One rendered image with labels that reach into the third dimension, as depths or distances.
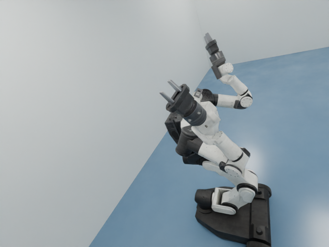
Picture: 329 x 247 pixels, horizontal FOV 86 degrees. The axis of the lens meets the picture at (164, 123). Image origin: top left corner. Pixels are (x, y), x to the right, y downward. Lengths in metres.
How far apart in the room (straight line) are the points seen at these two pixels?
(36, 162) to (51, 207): 0.47
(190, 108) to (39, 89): 1.59
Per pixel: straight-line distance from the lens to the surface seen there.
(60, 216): 2.27
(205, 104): 1.17
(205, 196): 1.81
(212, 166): 1.33
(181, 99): 0.67
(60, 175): 2.14
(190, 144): 0.94
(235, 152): 0.84
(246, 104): 1.33
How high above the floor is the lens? 1.85
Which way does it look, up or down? 30 degrees down
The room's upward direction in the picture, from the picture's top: 24 degrees counter-clockwise
